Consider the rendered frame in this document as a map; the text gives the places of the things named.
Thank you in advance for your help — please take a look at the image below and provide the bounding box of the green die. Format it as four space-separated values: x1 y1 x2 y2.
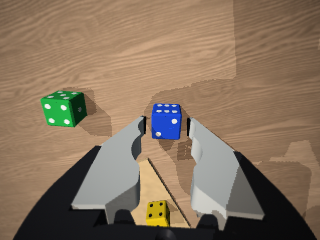
40 90 87 127

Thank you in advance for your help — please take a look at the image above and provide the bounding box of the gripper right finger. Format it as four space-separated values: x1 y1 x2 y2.
187 117 317 240

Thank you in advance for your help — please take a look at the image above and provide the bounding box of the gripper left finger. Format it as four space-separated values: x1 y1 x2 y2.
13 115 146 240

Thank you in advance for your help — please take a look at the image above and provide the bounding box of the yellow die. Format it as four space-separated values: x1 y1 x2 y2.
146 200 170 226

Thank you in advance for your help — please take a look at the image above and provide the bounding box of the tan flat mat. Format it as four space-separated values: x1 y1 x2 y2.
131 158 190 228

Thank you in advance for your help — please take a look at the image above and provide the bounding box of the blue die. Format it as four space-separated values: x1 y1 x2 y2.
152 103 182 140

